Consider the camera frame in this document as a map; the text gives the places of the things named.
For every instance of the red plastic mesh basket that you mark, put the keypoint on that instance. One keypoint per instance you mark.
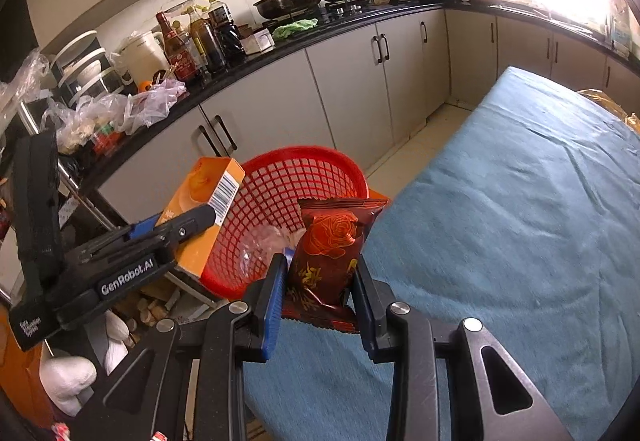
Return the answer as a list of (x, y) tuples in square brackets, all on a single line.
[(300, 181)]

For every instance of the white plastic sack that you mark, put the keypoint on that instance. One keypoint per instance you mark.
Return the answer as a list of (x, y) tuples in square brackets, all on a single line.
[(117, 336), (67, 381)]

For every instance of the pile of small wooden pieces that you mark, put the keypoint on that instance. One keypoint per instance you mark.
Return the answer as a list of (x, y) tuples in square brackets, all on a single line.
[(150, 311)]

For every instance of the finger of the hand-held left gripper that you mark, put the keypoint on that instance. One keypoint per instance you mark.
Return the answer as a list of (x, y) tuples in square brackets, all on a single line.
[(147, 228)]

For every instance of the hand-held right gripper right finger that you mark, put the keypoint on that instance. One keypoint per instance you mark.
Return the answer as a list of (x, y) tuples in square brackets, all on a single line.
[(365, 316)]

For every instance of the gas stove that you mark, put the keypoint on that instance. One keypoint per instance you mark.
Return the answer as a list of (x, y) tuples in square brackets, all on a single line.
[(345, 8)]

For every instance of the dark red snack packet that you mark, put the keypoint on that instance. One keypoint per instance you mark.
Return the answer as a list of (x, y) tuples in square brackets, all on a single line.
[(325, 251)]

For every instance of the small white box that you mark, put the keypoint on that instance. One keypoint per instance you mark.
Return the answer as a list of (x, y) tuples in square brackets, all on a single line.
[(257, 41)]

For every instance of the black kitchen countertop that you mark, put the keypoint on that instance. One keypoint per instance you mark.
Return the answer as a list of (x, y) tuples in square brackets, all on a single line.
[(350, 23)]

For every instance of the clear plastic bags heap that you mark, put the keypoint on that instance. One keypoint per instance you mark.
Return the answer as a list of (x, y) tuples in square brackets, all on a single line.
[(155, 98)]

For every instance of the crumpled clear plastic bag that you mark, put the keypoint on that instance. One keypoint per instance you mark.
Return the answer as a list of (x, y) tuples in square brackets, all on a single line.
[(260, 251)]

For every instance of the white dish rack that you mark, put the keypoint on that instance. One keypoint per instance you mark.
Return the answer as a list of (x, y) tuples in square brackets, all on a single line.
[(85, 66)]

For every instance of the blue ribbed table cloth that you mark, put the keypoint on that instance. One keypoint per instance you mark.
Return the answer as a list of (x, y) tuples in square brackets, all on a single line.
[(500, 246)]

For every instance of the white electric kettle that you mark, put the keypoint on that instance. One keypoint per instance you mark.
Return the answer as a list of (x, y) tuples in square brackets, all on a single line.
[(140, 56)]

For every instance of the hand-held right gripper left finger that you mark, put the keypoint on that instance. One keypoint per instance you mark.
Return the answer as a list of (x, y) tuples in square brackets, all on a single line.
[(275, 311)]

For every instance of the orange carton box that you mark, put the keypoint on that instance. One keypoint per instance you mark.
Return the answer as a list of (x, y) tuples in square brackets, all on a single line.
[(210, 181)]

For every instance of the yellow plastic bag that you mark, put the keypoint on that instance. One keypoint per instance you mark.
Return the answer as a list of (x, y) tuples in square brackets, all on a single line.
[(610, 103)]

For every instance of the green leafy vegetable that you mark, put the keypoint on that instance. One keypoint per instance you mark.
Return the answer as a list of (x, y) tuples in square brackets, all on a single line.
[(295, 28)]

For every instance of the orange fruit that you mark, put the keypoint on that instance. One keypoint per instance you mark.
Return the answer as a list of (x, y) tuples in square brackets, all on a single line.
[(145, 87)]

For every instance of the row of sauce bottles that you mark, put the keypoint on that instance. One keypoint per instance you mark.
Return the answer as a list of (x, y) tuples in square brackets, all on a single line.
[(200, 41)]

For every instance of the grey base cabinets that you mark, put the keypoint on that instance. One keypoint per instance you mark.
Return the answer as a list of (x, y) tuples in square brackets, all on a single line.
[(350, 86)]

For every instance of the large clear plastic bag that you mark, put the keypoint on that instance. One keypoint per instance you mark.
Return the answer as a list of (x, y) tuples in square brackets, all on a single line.
[(25, 76)]

